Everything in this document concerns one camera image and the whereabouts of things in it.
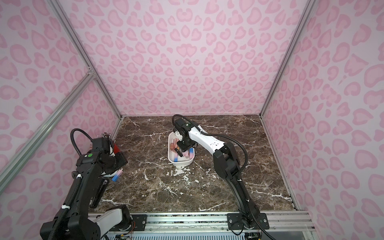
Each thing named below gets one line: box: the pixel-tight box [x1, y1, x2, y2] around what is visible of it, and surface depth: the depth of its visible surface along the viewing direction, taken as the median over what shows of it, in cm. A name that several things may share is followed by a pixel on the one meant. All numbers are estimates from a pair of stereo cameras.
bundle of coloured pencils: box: [101, 132, 112, 139], surface depth 87 cm
